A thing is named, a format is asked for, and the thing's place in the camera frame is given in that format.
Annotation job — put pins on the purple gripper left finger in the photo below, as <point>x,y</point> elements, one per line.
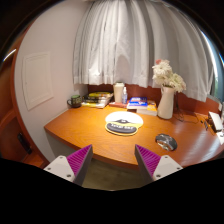
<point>73,167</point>

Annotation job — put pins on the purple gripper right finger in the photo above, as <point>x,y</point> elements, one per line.
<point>154,167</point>

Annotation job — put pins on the grey computer mouse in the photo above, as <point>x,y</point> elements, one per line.
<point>166,142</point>

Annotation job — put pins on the white ceramic vase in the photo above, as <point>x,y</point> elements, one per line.
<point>165,108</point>

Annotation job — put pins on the wooden cabinet side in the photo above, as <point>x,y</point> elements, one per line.
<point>15,142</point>

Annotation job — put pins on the blue book stack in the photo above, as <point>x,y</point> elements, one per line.
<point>142,105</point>

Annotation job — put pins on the dark green mug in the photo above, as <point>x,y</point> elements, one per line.
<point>75,101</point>

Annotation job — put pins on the red flat book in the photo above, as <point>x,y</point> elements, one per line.
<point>117,105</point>

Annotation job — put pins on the stack of books left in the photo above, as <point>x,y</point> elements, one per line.
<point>97,99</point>

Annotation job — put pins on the clear spray bottle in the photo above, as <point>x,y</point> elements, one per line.
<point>124,96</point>

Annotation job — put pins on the white power adapter box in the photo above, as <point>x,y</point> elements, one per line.
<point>216,121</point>

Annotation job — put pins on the white tumbler cup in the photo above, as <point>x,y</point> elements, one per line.
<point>118,91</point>

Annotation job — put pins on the white flower bouquet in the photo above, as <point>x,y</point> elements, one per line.
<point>163,75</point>

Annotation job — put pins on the white sheer curtain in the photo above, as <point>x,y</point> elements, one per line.
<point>120,40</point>

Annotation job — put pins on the white wall panel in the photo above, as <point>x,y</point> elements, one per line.
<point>36,79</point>

